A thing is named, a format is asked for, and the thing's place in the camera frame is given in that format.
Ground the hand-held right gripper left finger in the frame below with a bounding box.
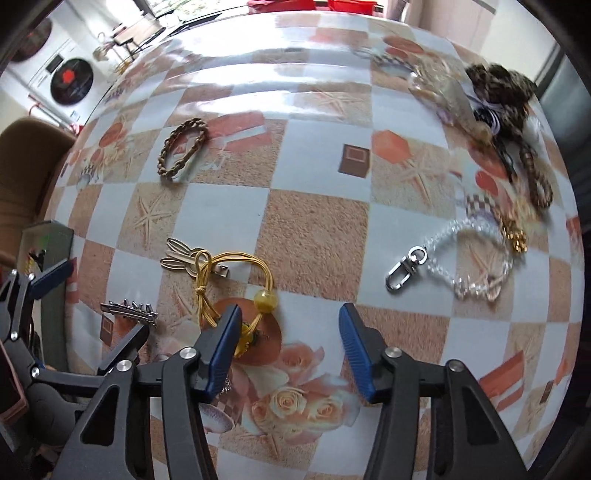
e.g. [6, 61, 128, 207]
[62, 305, 243, 480]

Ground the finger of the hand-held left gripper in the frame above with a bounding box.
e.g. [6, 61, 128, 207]
[28, 323, 151, 386]
[0, 258, 75, 342]

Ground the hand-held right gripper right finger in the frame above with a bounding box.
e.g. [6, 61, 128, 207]
[338, 303, 532, 480]

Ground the silver metal hair clip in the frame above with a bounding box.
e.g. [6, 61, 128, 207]
[100, 299, 160, 329]

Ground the grey rectangular box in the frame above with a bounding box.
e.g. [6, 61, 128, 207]
[18, 220, 75, 370]

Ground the yellow beaded hair tie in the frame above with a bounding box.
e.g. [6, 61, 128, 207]
[193, 250, 281, 358]

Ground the gold rabbit hair clip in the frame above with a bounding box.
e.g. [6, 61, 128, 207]
[160, 237, 232, 278]

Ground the brown leather chair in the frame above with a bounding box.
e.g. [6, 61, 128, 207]
[0, 117, 77, 259]

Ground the black folding chair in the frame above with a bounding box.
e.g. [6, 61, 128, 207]
[108, 16, 167, 51]

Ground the clear plastic hair accessory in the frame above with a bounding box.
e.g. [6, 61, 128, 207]
[409, 55, 478, 127]

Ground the white sheer scrunchie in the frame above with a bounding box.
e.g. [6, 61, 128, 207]
[524, 113, 543, 144]

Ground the leopard print scrunchie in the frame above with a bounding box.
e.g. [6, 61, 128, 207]
[464, 62, 539, 139]

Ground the white cabinet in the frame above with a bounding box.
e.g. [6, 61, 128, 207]
[402, 0, 499, 47]

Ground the red plastic bucket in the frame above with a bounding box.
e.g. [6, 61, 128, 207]
[327, 0, 377, 12]

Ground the red plastic chair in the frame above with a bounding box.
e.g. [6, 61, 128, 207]
[247, 0, 317, 11]

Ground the clear beaded strap with clasp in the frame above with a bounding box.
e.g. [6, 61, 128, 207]
[385, 216, 515, 303]

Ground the brown braided hair tie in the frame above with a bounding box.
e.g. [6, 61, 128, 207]
[157, 117, 209, 182]

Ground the gold chain ornament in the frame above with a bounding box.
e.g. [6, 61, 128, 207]
[501, 217, 528, 254]

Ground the thin black hair tie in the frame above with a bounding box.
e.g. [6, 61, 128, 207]
[492, 138, 518, 181]

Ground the dark leopard braided hair tie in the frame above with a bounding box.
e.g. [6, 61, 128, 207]
[519, 143, 554, 208]

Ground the black white striped hair tie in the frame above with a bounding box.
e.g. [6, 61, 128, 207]
[471, 104, 502, 137]

